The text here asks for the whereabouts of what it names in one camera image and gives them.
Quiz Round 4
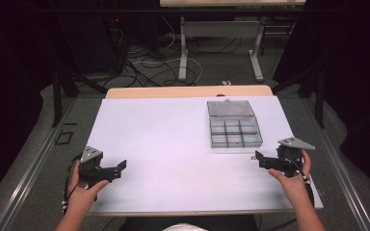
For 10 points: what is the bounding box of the dark curtain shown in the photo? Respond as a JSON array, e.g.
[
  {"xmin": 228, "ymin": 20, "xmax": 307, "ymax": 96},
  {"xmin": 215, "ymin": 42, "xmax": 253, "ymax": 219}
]
[
  {"xmin": 0, "ymin": 0, "xmax": 59, "ymax": 210},
  {"xmin": 273, "ymin": 0, "xmax": 370, "ymax": 195}
]

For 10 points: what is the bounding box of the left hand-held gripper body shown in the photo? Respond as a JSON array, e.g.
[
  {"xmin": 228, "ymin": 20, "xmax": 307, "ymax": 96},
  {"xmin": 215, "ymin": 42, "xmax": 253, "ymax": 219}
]
[{"xmin": 78, "ymin": 145, "xmax": 111, "ymax": 189}]

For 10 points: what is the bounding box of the person's dark clothing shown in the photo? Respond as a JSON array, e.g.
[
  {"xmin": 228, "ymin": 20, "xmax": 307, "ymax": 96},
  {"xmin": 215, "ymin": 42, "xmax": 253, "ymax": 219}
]
[{"xmin": 118, "ymin": 215, "xmax": 259, "ymax": 231}]

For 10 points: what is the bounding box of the person's left hand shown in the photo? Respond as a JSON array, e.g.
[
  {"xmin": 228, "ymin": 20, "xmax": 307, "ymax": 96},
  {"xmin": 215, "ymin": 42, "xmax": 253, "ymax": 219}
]
[{"xmin": 66, "ymin": 160, "xmax": 110, "ymax": 214}]

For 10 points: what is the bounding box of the tangle of floor cables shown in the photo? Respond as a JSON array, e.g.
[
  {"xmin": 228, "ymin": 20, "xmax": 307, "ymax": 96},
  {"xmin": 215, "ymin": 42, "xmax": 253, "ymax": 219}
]
[{"xmin": 107, "ymin": 15, "xmax": 244, "ymax": 89}]

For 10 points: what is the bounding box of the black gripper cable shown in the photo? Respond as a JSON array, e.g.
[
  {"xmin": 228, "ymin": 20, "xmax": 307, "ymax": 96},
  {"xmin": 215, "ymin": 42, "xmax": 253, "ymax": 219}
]
[
  {"xmin": 283, "ymin": 150, "xmax": 316, "ymax": 208},
  {"xmin": 62, "ymin": 154, "xmax": 82, "ymax": 216}
]

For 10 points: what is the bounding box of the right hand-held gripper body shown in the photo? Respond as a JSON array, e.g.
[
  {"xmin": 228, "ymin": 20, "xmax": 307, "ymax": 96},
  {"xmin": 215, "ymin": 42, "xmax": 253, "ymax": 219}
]
[{"xmin": 275, "ymin": 137, "xmax": 316, "ymax": 178}]

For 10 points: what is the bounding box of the black equipment with red light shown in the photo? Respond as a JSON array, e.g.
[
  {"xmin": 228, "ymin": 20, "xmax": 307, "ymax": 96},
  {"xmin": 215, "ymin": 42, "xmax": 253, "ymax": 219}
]
[{"xmin": 56, "ymin": 13, "xmax": 128, "ymax": 74}]

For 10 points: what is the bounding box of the person's right hand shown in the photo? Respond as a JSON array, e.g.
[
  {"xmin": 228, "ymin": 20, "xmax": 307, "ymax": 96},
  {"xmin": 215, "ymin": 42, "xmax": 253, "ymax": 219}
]
[{"xmin": 267, "ymin": 148, "xmax": 313, "ymax": 206}]

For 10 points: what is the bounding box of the white table mat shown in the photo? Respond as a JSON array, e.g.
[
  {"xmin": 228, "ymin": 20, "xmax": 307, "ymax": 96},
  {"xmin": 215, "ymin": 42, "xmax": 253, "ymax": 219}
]
[{"xmin": 86, "ymin": 95, "xmax": 324, "ymax": 214}]

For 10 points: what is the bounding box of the white desk with metal legs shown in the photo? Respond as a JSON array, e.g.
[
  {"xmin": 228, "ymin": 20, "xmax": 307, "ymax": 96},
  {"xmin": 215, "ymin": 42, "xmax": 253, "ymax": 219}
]
[{"xmin": 159, "ymin": 0, "xmax": 306, "ymax": 82}]

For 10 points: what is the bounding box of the black floor socket frame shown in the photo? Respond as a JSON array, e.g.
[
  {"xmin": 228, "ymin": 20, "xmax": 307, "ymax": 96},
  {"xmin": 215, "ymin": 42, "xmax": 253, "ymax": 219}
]
[{"xmin": 54, "ymin": 130, "xmax": 75, "ymax": 146}]

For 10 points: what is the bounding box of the clear plastic compartment box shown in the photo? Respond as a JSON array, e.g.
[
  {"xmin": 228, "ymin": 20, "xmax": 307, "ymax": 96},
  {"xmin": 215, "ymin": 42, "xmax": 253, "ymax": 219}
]
[{"xmin": 206, "ymin": 98, "xmax": 264, "ymax": 149}]

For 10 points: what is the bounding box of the black metal stand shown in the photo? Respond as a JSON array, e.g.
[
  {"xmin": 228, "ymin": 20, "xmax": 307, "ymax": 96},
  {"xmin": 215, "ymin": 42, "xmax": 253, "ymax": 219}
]
[
  {"xmin": 50, "ymin": 62, "xmax": 109, "ymax": 128},
  {"xmin": 270, "ymin": 62, "xmax": 328, "ymax": 130}
]

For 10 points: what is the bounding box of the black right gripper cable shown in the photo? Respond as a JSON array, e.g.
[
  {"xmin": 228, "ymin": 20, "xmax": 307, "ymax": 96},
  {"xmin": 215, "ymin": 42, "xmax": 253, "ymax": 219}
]
[{"xmin": 283, "ymin": 150, "xmax": 316, "ymax": 208}]

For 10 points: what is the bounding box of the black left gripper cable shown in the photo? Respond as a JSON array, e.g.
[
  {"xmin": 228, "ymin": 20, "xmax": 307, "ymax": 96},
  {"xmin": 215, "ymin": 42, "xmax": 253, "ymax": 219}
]
[{"xmin": 62, "ymin": 154, "xmax": 82, "ymax": 216}]

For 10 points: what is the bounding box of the aluminium floor rail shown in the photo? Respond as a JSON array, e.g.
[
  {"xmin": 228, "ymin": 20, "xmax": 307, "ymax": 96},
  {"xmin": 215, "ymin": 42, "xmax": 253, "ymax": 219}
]
[
  {"xmin": 0, "ymin": 95, "xmax": 80, "ymax": 231},
  {"xmin": 300, "ymin": 95, "xmax": 370, "ymax": 231}
]

